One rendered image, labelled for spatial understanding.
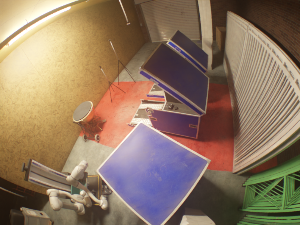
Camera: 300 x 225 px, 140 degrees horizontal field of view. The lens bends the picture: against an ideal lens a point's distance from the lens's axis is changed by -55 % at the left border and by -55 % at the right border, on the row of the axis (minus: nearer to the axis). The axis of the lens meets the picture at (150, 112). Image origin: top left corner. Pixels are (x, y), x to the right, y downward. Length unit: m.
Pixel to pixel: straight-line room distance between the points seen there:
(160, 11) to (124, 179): 7.35
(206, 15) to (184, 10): 3.40
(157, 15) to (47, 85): 6.29
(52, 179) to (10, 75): 2.42
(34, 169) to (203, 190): 2.88
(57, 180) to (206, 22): 5.04
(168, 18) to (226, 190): 7.53
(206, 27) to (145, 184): 4.01
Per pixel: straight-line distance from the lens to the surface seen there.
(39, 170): 2.22
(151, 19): 7.68
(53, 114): 3.72
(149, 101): 3.51
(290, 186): 2.16
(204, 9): 3.94
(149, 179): 1.53
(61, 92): 3.80
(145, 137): 1.73
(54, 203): 1.90
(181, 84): 1.78
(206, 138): 2.84
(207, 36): 4.12
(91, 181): 2.92
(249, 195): 2.73
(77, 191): 2.63
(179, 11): 7.26
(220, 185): 2.64
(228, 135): 3.00
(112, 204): 2.97
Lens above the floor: 2.54
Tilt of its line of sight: 49 degrees down
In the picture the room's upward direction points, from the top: 23 degrees counter-clockwise
